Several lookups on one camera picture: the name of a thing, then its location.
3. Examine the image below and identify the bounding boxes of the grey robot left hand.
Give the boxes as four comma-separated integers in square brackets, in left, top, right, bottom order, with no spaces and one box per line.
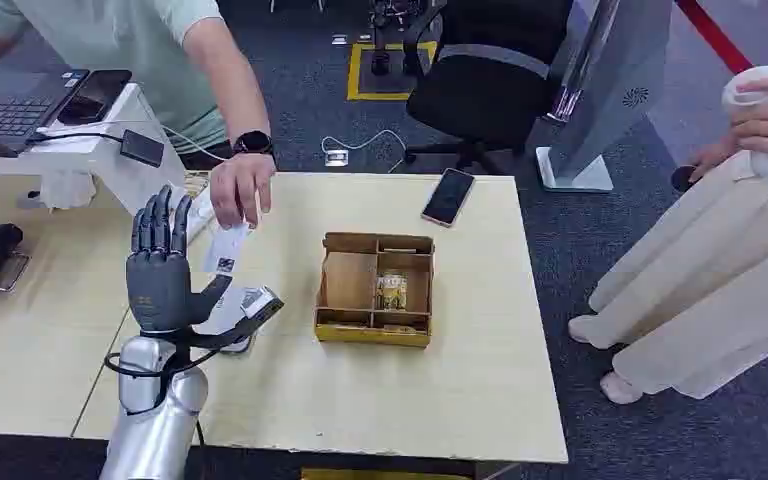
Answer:
[125,185,234,335]

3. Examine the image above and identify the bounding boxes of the white printed card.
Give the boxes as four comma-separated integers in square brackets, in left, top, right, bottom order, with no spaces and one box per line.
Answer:
[201,221,253,277]

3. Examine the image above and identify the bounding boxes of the white desk riser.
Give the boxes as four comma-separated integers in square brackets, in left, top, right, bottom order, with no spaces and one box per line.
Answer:
[0,82,188,217]

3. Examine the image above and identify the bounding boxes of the person's hand with card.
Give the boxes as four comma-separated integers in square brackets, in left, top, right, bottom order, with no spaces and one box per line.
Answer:
[208,152,278,231]

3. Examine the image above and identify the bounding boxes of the crumpled white plastic bag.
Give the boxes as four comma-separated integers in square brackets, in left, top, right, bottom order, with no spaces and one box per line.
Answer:
[38,170,98,213]

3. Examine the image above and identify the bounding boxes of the black power adapter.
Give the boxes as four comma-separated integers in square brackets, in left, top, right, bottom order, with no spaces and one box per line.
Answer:
[119,129,166,169]

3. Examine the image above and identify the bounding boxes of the silver flat device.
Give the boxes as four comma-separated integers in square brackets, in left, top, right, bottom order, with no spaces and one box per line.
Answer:
[0,252,32,293]

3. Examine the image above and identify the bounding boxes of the black wristwatch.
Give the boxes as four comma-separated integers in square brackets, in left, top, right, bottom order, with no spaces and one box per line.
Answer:
[232,130,275,158]

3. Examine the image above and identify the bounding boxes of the wooden card box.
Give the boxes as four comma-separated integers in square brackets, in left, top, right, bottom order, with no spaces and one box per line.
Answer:
[313,231,436,350]

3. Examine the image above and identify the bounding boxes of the seated person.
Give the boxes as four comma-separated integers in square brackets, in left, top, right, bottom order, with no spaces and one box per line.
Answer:
[0,0,278,231]

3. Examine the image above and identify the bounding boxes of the dark grey laptop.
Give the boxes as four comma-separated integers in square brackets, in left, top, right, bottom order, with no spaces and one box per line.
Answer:
[0,66,91,160]

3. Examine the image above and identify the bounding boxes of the yellow printed card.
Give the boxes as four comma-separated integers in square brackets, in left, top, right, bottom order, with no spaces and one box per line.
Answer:
[375,271,409,312]

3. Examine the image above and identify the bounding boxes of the black smartphone pink case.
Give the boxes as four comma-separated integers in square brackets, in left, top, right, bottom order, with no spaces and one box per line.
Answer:
[420,167,477,229]

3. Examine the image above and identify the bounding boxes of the black stand legs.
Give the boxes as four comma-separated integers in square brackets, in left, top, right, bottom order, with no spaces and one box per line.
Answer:
[367,0,433,76]

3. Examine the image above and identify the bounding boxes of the black office chair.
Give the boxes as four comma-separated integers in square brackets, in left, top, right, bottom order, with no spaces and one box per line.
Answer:
[401,0,575,175]

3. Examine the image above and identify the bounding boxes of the grey standing display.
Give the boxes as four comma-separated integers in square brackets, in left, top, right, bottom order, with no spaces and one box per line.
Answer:
[535,0,675,194]

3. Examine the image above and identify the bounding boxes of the standing person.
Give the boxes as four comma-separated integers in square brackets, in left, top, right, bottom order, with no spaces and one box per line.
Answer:
[567,66,768,406]

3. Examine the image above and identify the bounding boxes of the person's hand with black object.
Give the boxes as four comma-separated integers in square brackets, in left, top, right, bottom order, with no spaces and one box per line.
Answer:
[687,135,741,185]

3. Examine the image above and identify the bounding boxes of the white paper cup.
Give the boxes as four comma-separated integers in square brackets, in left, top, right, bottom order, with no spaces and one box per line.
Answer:
[721,64,768,178]

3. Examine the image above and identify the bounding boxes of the white floor cable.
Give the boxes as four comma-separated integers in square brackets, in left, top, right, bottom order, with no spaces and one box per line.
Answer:
[320,128,409,175]

